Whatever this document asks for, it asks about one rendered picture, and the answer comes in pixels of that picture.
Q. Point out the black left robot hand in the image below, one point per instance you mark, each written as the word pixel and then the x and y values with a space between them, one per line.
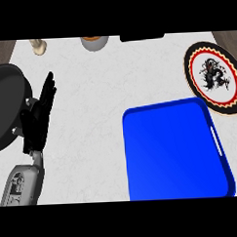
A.
pixel 39 114

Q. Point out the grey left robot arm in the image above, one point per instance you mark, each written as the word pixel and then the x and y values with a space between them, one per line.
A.
pixel 24 184

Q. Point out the blue plastic tray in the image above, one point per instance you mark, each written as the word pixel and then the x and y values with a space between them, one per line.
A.
pixel 174 150

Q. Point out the dragon print plate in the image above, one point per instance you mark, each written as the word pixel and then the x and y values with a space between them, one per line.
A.
pixel 214 76

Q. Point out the black frying pan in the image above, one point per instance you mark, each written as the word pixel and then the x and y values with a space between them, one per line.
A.
pixel 6 102

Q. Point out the grey cylindrical container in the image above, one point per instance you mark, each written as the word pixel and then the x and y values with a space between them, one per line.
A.
pixel 94 42

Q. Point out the black rectangular appliance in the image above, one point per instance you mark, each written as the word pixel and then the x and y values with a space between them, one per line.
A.
pixel 141 37

